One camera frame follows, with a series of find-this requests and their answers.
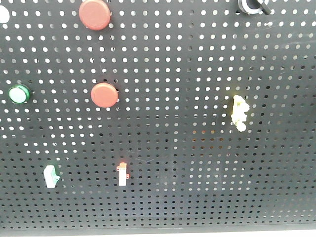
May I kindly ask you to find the lower red mushroom button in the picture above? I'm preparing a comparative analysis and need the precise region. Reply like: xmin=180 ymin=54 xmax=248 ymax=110
xmin=90 ymin=82 xmax=119 ymax=108

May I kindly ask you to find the red mushroom button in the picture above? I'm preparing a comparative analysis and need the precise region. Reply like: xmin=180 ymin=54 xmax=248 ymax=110
xmin=79 ymin=0 xmax=111 ymax=31
xmin=90 ymin=82 xmax=119 ymax=108

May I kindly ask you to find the upper red mushroom button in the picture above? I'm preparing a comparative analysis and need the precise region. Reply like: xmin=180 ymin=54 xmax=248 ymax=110
xmin=79 ymin=0 xmax=111 ymax=31

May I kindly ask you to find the green round push button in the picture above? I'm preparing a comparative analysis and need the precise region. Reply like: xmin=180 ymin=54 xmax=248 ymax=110
xmin=8 ymin=84 xmax=31 ymax=104

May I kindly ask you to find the black perforated pegboard panel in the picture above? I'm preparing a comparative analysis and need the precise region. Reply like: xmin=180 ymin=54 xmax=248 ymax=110
xmin=0 ymin=0 xmax=316 ymax=237

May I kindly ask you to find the upper grey round plug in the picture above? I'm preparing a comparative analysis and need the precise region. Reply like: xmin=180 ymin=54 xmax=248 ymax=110
xmin=0 ymin=5 xmax=10 ymax=24

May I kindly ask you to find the red rocker switch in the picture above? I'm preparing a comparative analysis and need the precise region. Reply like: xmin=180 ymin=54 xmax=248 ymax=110
xmin=117 ymin=162 xmax=130 ymax=186

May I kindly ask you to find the yellow toggle switch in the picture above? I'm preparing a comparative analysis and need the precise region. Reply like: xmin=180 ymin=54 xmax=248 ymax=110
xmin=231 ymin=95 xmax=250 ymax=132

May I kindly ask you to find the green rocker switch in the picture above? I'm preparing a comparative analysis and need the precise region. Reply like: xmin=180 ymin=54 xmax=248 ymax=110
xmin=43 ymin=165 xmax=60 ymax=189

